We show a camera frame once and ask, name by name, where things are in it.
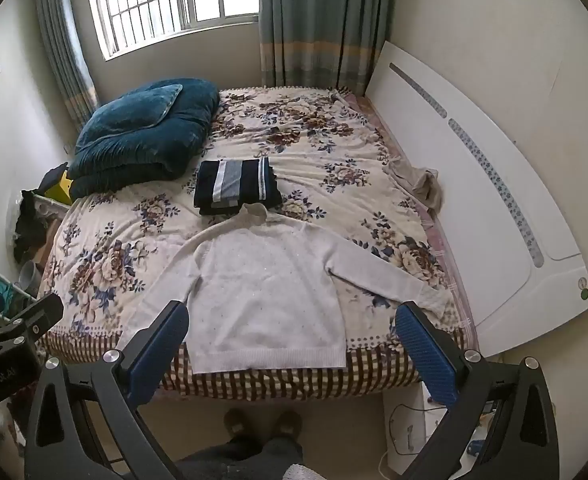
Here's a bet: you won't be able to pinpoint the white knit sweater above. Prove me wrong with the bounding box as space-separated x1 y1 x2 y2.
116 203 452 376

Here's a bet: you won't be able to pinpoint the brown slipper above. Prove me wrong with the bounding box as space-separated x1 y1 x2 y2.
273 410 303 448

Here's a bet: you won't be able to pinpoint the teal striped curtains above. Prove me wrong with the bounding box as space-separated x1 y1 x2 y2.
258 0 399 98

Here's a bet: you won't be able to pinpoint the plaid teal curtain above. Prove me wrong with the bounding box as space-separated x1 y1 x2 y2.
34 0 99 133

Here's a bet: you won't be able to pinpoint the black cloth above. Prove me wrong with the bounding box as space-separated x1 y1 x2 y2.
14 190 49 263

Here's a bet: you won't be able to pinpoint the black cable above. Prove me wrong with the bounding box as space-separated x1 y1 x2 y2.
390 402 415 453

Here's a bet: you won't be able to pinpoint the yellow box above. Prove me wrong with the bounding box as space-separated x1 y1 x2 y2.
44 170 74 206

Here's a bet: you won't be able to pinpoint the floral bed sheet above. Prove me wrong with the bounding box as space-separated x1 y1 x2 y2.
38 85 477 403

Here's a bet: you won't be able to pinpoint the white headboard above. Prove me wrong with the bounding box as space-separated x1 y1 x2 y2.
364 40 588 358

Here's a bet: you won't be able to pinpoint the person's dark trouser legs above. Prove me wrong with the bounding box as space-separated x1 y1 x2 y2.
176 435 305 480

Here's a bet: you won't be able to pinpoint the green wire rack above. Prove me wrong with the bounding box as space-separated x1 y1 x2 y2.
0 257 29 321

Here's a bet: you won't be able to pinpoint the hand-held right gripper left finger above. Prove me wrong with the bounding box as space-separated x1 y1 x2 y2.
24 300 191 480

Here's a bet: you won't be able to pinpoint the navy grey striped folded garment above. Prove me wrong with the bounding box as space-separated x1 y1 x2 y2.
193 156 285 217

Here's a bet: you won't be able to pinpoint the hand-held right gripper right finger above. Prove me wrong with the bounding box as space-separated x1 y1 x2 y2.
395 301 560 480

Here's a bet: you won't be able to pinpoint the barred window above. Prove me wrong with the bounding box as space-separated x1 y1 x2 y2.
84 0 261 61

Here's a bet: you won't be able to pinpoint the beige crumpled cloth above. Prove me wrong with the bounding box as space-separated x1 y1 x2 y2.
389 160 447 213

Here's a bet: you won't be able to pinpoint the white bedside cabinet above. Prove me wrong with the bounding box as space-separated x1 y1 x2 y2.
383 385 429 476

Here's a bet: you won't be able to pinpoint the grey cup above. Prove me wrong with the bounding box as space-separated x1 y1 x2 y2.
18 260 42 296

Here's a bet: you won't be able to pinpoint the teal pillow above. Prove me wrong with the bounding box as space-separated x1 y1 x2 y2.
76 82 183 153

